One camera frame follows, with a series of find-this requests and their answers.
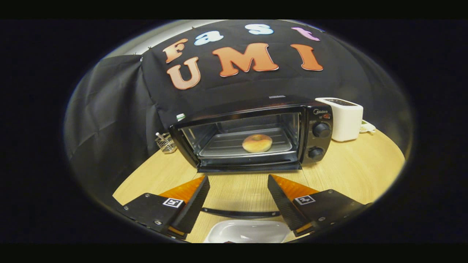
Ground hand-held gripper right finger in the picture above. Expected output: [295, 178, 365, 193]
[268, 174, 373, 237]

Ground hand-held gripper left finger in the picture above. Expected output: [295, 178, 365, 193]
[122, 176, 211, 240]

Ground brown bagel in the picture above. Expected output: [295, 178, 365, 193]
[242, 134, 273, 153]

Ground black toaster oven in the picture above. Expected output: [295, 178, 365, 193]
[169, 96, 334, 219]

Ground white bread toaster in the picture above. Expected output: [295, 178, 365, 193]
[315, 97, 364, 142]

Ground white plate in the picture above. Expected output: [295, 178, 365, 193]
[204, 220, 291, 243]

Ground metal baking tray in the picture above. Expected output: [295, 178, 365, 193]
[199, 128, 293, 159]

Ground wire mesh holder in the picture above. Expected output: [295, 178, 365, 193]
[155, 132, 178, 154]

